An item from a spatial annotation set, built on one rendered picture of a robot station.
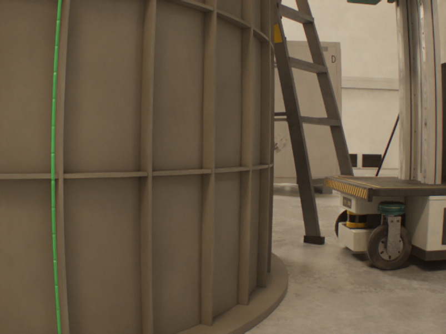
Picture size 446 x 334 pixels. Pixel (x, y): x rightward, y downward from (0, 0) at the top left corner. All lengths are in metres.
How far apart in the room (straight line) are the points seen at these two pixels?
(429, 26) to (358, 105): 7.07
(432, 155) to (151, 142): 1.31
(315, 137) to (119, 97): 4.05
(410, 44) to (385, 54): 7.01
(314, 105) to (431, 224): 3.26
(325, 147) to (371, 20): 4.83
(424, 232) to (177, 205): 1.06
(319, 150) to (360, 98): 4.27
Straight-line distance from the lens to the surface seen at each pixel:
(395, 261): 1.94
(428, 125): 2.06
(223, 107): 1.25
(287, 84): 2.55
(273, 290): 1.55
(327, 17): 9.31
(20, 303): 0.99
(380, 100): 9.21
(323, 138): 4.97
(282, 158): 4.94
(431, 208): 1.87
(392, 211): 1.88
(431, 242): 1.90
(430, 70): 2.08
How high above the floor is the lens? 0.46
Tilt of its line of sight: 1 degrees down
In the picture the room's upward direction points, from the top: 1 degrees clockwise
